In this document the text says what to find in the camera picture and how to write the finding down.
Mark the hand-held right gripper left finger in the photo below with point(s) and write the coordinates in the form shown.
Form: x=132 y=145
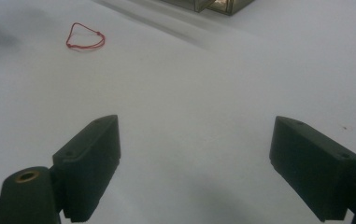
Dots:
x=88 y=165

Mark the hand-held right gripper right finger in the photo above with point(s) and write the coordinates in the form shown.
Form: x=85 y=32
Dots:
x=312 y=174

